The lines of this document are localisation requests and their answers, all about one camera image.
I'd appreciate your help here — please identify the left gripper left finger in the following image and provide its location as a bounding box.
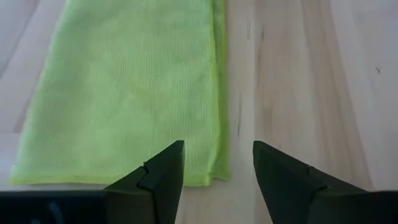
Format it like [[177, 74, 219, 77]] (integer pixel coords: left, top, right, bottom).
[[0, 139, 185, 224]]

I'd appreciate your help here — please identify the green microfiber towel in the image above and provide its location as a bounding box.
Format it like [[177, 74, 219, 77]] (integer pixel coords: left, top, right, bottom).
[[9, 0, 231, 187]]

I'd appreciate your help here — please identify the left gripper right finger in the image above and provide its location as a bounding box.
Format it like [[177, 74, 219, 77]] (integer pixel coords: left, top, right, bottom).
[[252, 139, 398, 224]]

